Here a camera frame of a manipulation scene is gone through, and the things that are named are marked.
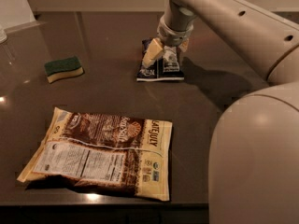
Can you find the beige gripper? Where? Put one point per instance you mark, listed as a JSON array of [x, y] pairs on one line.
[[172, 34]]

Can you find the blue chip bag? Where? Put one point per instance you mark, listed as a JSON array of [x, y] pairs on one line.
[[166, 68]]

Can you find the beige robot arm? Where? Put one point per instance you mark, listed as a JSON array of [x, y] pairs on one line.
[[253, 167]]

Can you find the brown chip bag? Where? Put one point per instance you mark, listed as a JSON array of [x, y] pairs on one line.
[[108, 153]]

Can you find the green yellow sponge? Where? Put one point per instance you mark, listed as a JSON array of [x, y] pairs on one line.
[[61, 69]]

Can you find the white panel at left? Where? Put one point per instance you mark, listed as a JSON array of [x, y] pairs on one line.
[[15, 16]]

